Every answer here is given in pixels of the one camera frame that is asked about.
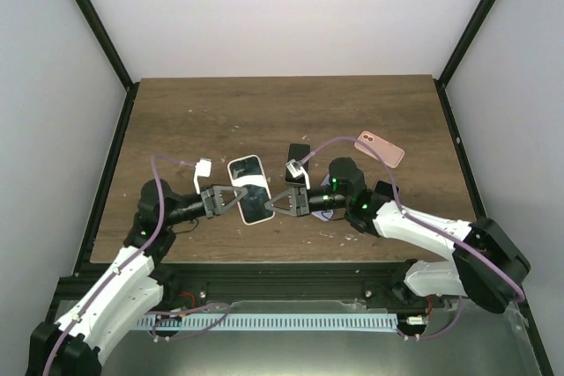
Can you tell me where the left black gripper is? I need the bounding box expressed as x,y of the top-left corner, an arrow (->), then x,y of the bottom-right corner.
164,184 -> 249,227

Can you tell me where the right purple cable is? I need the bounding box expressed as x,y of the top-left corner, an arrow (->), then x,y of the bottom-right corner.
303,136 -> 526,342

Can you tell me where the beige phone case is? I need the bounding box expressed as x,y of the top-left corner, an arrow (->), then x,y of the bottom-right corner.
226,154 -> 276,227

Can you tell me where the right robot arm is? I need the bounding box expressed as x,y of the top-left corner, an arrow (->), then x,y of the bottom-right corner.
264,158 -> 531,313

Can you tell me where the pink phone case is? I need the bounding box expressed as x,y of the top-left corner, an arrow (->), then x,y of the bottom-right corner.
354,131 -> 404,169

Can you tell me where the purple cable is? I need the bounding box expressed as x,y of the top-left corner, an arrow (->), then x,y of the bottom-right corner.
303,136 -> 526,342
41,154 -> 233,376

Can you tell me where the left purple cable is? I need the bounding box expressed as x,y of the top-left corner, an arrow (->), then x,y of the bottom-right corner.
41,154 -> 233,376

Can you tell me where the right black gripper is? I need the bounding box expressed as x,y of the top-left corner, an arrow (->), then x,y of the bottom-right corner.
265,187 -> 350,219

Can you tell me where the light blue slotted cable duct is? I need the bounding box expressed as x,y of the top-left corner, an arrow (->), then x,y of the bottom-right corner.
132,313 -> 398,333

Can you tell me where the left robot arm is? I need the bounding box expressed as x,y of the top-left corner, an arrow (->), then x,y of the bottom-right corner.
26,180 -> 247,375

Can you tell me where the metal sheet plate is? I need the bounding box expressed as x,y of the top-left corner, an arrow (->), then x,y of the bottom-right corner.
102,304 -> 542,375

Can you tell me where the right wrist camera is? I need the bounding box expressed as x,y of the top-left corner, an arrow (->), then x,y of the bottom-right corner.
286,159 -> 311,189

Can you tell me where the lavender phone case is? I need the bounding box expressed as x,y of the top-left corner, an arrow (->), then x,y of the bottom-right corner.
312,174 -> 335,222

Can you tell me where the teal-edged black phone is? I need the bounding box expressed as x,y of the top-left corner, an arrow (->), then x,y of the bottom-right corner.
229,157 -> 272,224

